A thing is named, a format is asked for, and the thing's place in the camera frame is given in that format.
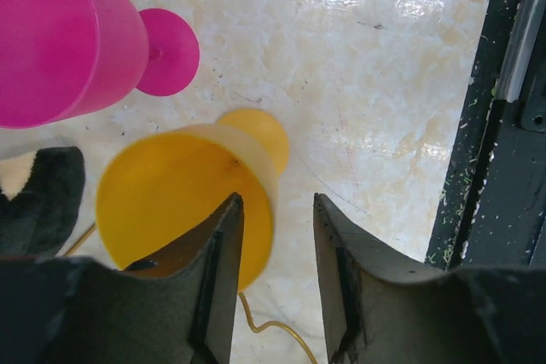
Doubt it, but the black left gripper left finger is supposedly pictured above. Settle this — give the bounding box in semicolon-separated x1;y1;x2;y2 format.
1;194;244;363

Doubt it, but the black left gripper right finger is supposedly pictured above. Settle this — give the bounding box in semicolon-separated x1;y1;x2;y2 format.
313;194;545;363

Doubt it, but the orange yellow wine glass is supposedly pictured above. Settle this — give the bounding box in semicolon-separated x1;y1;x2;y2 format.
96;108;289;292

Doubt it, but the magenta wine glass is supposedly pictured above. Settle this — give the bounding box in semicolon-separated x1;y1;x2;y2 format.
1;0;200;129

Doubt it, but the black cream flower blanket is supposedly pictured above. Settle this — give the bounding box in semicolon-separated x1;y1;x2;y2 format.
1;147;85;257

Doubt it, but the gold wire glass rack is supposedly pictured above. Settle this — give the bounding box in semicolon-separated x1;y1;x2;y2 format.
62;223;318;364

